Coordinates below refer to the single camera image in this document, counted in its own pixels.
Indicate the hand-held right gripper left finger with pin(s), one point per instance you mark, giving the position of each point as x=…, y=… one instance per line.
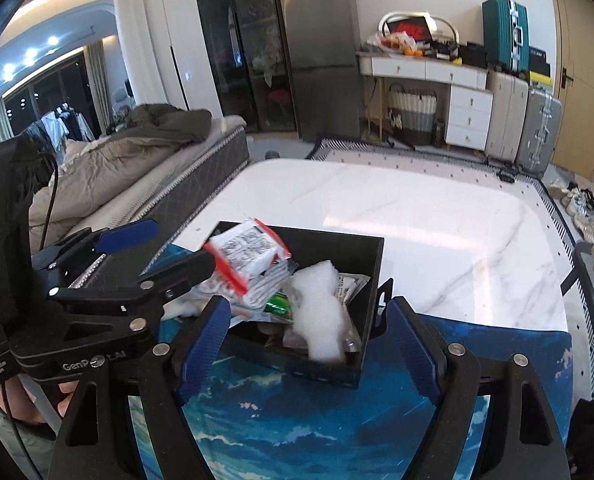
x=204, y=350

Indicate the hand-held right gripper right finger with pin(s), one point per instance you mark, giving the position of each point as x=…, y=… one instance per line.
x=412, y=350

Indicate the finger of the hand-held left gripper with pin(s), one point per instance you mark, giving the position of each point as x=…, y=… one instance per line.
x=127, y=235
x=177, y=272

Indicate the red white packet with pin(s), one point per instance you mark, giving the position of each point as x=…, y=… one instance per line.
x=247, y=255

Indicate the black cardboard box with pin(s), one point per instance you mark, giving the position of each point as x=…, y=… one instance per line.
x=362, y=280

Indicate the green packet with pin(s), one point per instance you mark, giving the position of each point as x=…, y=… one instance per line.
x=279, y=307

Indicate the white foam piece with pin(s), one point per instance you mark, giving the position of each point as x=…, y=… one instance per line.
x=319, y=310

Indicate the person's left forearm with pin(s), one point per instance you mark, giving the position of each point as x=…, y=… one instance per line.
x=2, y=440

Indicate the person's left hand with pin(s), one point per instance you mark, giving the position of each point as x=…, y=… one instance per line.
x=68, y=400

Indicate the beige duvet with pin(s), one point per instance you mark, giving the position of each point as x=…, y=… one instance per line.
x=107, y=180

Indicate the bed mattress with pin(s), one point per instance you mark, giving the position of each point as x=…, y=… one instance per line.
x=197, y=170

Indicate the blue sky printed mat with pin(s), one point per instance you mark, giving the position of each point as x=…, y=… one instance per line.
x=327, y=420

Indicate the olive jacket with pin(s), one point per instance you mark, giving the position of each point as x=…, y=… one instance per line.
x=172, y=122

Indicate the hanging clothes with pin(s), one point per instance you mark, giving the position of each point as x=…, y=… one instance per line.
x=62, y=127

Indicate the curtain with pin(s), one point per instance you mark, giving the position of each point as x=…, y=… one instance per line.
x=97, y=90

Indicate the dark chair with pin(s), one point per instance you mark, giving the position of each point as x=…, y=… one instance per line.
x=589, y=310

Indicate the striped border rug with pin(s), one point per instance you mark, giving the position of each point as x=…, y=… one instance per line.
x=562, y=220

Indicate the dark glass cabinet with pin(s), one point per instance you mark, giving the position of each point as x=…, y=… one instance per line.
x=237, y=45

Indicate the pile of shoes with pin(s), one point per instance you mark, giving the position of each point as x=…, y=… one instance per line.
x=584, y=205

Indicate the white grey wicker basket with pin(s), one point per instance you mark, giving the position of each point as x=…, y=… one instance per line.
x=412, y=115

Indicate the beige suitcase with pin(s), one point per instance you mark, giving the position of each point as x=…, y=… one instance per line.
x=506, y=120

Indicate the white dresser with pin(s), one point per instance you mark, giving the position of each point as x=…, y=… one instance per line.
x=469, y=105

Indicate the silver suitcase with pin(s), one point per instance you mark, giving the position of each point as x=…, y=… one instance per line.
x=539, y=132

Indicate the grey refrigerator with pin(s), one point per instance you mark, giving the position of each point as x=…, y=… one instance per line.
x=319, y=60

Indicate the black yellow box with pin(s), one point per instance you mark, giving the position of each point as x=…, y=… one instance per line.
x=539, y=79

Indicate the white plastic bag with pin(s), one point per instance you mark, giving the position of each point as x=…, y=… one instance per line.
x=389, y=41

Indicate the round mirror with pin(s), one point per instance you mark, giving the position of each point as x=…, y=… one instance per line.
x=417, y=25

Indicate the teal suitcase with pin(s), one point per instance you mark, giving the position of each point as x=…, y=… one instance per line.
x=504, y=35

